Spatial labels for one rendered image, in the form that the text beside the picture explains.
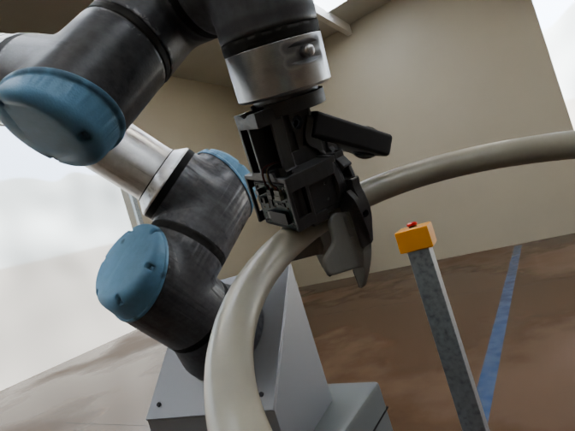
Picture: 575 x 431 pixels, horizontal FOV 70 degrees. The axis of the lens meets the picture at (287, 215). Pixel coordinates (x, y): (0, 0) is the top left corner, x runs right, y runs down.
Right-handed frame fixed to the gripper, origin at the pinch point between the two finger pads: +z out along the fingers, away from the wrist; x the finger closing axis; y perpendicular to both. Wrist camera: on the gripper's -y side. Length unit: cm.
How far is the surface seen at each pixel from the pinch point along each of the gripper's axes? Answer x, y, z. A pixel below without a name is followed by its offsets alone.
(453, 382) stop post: -43, -68, 97
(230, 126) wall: -640, -328, 54
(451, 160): 5.8, -13.4, -8.1
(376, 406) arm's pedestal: -19, -13, 46
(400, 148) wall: -392, -472, 147
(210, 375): 12.7, 21.5, -8.2
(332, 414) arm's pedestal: -20.8, -4.1, 40.8
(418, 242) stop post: -55, -78, 47
